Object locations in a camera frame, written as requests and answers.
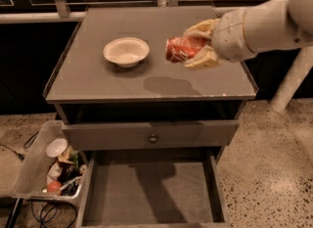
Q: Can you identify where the dark snack bag in bin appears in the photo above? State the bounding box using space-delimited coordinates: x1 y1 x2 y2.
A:
58 161 79 183

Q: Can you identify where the grey top drawer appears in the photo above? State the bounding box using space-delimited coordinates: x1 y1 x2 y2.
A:
62 120 239 151

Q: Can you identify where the metal window rail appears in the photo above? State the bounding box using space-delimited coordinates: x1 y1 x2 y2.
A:
0 0 294 25

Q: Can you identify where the white cup in bin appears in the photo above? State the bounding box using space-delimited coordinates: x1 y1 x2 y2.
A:
46 138 67 158

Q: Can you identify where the open grey middle drawer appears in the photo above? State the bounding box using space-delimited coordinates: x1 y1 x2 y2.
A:
75 148 231 228

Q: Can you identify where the orange fruit in bin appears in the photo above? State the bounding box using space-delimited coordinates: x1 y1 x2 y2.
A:
47 181 62 194

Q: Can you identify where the red coke can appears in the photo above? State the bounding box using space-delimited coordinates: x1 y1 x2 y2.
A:
165 36 208 63

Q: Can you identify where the white diagonal pole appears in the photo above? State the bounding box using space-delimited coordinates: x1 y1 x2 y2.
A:
270 46 313 114

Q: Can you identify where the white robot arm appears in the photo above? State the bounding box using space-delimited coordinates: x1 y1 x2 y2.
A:
184 0 313 69

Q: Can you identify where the black cable on floor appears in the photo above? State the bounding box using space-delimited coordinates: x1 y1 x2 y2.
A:
0 131 40 162

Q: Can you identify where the white paper bowl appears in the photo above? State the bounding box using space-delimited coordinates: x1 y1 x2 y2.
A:
103 37 150 68

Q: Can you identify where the clear plastic bin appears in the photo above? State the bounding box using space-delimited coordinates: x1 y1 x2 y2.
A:
10 120 85 205

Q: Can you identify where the grey drawer cabinet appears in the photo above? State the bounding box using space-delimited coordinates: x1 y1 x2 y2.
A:
43 6 259 161

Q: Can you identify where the blue cable loop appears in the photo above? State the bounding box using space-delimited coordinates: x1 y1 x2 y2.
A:
30 200 79 228

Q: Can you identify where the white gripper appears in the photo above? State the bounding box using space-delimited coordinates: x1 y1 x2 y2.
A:
183 8 256 70

